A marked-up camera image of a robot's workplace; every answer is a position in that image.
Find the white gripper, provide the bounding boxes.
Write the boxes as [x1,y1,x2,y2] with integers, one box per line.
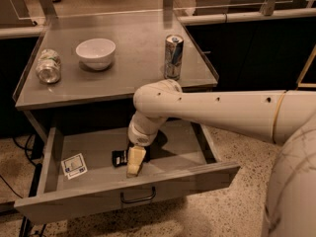
[126,122,158,178]

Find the black rxbar chocolate bar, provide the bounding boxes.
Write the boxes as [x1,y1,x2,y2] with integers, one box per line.
[112,150,128,168]

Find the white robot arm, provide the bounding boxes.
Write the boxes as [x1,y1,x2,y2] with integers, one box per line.
[128,79,316,237]

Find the grey open drawer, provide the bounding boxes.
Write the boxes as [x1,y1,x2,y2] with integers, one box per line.
[15,111,240,224]

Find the grey counter cabinet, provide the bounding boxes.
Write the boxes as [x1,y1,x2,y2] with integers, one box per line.
[15,10,218,138]

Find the white tag sticker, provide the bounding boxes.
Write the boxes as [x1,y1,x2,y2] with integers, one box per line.
[61,153,88,180]

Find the tall silver blue can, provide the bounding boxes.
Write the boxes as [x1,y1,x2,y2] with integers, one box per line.
[164,35,184,80]

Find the white ceramic bowl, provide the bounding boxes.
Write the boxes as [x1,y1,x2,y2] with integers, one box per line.
[76,39,117,70]

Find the green can lying down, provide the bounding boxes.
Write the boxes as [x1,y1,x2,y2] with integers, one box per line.
[36,49,61,84]

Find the black drawer handle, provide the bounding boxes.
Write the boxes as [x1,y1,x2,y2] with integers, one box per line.
[119,187,156,204]

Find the black floor cables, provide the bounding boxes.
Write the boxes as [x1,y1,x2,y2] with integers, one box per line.
[0,133,43,237]

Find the white horizontal rail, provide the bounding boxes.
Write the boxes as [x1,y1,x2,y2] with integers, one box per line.
[178,8,316,26]

